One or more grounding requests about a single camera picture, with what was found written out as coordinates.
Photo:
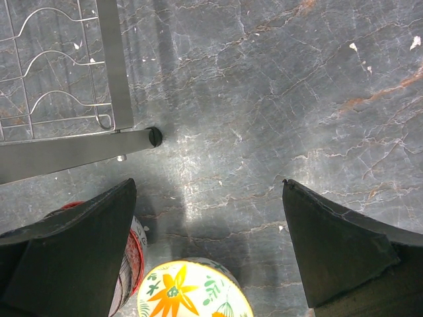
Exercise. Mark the stainless steel dish rack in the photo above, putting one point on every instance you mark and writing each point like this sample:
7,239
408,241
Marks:
65,99

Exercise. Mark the yellow floral bowl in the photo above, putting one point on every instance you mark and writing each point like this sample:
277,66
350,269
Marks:
191,287

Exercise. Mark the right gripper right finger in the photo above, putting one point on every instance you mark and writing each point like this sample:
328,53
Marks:
351,264

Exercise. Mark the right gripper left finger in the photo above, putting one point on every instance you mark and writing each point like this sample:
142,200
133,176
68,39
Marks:
25,262

